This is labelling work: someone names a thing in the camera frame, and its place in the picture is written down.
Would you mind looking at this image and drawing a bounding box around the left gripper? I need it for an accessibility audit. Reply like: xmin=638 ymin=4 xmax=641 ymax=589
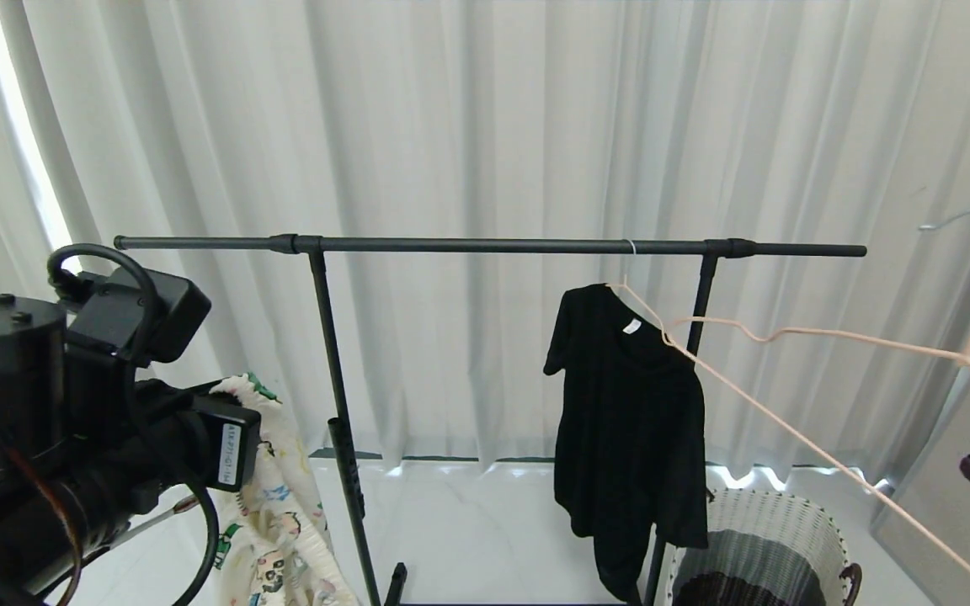
xmin=125 ymin=380 xmax=264 ymax=516

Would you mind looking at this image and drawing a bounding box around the cream printed garment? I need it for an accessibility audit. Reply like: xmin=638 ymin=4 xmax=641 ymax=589
xmin=207 ymin=373 xmax=361 ymax=606

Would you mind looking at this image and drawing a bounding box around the pink clothes hanger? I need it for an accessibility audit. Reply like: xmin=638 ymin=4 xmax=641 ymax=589
xmin=662 ymin=205 xmax=970 ymax=606
xmin=607 ymin=240 xmax=681 ymax=348

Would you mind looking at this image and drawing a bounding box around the white laundry basket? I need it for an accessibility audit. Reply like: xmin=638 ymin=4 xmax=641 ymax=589
xmin=669 ymin=488 xmax=864 ymax=606

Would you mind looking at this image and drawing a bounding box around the black clothes rack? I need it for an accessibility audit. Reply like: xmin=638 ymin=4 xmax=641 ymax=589
xmin=113 ymin=233 xmax=868 ymax=606

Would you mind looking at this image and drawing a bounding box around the black t-shirt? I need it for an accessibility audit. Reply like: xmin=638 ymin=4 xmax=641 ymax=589
xmin=543 ymin=284 xmax=710 ymax=603

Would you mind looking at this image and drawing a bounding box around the white curtain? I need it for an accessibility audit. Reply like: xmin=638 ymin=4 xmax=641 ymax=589
xmin=0 ymin=0 xmax=970 ymax=489

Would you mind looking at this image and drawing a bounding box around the black cable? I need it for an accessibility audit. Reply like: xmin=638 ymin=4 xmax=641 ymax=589
xmin=46 ymin=243 xmax=221 ymax=606

